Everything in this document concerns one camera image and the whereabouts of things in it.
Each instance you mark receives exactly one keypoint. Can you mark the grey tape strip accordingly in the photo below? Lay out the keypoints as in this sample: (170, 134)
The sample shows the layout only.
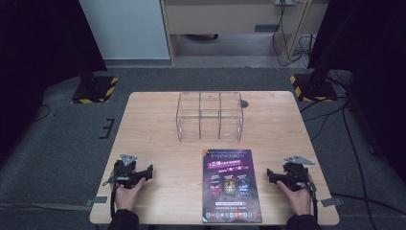
(96, 201)
(332, 202)

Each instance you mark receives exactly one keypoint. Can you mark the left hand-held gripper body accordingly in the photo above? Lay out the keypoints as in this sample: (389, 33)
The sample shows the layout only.
(125, 174)

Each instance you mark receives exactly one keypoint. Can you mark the black stand base striped edge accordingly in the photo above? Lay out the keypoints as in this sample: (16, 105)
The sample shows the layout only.
(94, 91)
(314, 87)

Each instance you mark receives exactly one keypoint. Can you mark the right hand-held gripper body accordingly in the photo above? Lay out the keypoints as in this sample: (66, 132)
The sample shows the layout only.
(295, 175)

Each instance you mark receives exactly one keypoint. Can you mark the black curtain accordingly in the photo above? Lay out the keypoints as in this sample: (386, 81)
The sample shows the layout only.
(38, 48)
(367, 41)

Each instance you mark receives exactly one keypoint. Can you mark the person's right hand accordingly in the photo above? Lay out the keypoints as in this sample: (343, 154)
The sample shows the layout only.
(298, 199)

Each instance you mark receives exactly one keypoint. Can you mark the black tape floor mark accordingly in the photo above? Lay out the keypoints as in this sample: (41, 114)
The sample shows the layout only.
(108, 128)

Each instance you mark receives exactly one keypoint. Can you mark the person's left hand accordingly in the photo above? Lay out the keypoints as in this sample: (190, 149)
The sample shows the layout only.
(127, 196)

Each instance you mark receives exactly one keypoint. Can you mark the light wooden desk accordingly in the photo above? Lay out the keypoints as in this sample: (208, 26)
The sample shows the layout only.
(223, 17)

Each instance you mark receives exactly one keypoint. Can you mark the purple printed brochure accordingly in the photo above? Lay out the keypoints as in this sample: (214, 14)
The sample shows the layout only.
(230, 187)

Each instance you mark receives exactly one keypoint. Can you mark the clear acrylic compartment organizer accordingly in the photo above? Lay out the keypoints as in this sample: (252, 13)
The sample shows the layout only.
(209, 116)

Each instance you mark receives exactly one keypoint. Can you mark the white power strip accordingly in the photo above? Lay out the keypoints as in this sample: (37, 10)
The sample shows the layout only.
(285, 2)

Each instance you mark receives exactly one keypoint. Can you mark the white panel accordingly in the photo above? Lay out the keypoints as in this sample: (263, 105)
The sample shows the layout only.
(124, 28)

